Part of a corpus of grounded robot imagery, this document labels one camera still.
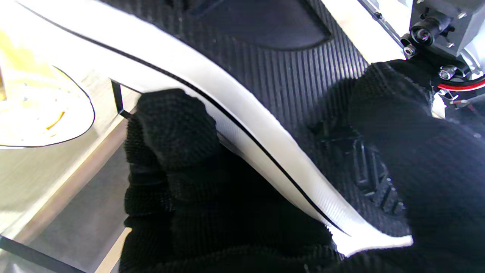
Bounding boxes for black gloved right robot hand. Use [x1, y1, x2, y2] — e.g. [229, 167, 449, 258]
[119, 89, 485, 273]

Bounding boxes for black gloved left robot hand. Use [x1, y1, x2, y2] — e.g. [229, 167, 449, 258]
[349, 59, 436, 126]

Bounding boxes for yellow canvas sneaker white laces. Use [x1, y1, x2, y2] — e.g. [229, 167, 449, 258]
[15, 0, 413, 258]
[0, 28, 96, 148]

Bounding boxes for small wooden table black legs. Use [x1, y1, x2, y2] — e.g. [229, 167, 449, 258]
[0, 79, 133, 273]

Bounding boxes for red cable on left arm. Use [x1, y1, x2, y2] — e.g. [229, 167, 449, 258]
[438, 78, 485, 92]

